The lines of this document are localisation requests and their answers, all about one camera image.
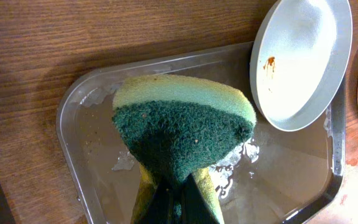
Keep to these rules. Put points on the brown translucent serving tray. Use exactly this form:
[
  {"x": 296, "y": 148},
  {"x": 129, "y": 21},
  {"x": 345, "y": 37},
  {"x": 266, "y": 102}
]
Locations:
[{"x": 274, "y": 177}]

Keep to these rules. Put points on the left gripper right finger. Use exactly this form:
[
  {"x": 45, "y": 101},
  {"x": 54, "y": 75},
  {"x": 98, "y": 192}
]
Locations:
[{"x": 194, "y": 208}]

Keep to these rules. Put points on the green and yellow sponge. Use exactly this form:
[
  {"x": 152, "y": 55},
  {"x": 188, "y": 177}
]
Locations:
[{"x": 175, "y": 126}]

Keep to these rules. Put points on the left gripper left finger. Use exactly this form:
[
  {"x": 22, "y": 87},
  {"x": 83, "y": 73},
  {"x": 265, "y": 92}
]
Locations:
[{"x": 160, "y": 208}]

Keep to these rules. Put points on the pale grey plate top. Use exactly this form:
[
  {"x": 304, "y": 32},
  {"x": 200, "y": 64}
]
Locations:
[{"x": 299, "y": 59}]

